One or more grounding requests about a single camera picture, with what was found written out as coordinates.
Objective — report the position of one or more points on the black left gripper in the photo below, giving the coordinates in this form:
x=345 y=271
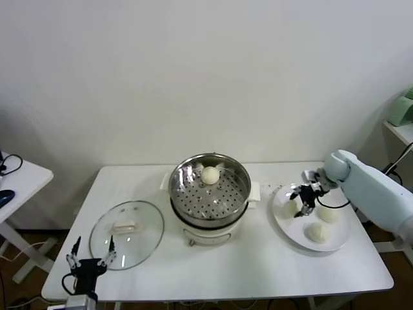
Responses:
x=86 y=271

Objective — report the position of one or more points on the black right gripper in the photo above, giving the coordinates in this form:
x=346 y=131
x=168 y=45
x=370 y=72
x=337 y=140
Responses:
x=309 y=194

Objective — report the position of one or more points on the white steamed baozi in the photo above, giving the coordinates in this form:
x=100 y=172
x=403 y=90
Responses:
x=317 y=232
x=289 y=210
x=209 y=175
x=329 y=214

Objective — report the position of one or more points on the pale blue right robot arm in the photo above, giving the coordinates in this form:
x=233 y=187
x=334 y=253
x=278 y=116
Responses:
x=371 y=190

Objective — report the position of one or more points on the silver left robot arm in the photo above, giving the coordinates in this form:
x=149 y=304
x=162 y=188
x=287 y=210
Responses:
x=77 y=302

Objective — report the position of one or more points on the perforated steel steamer basket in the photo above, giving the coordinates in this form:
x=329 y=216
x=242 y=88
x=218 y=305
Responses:
x=193 y=200

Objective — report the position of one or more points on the white oval plate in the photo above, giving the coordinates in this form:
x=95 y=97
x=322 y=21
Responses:
x=290 y=231

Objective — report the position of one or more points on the glass pot lid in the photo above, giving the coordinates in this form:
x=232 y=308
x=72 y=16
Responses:
x=142 y=223

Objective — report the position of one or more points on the white side table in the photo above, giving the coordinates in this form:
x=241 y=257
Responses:
x=29 y=181

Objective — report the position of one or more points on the cream electric pot base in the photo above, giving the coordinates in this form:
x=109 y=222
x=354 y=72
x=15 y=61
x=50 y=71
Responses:
x=206 y=234

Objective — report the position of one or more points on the blue computer mouse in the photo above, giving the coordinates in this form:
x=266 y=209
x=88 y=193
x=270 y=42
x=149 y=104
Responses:
x=6 y=195

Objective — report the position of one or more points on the white side desk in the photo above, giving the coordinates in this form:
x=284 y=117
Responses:
x=403 y=132

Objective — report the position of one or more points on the mint green appliance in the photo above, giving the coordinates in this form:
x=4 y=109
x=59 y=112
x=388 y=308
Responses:
x=400 y=111

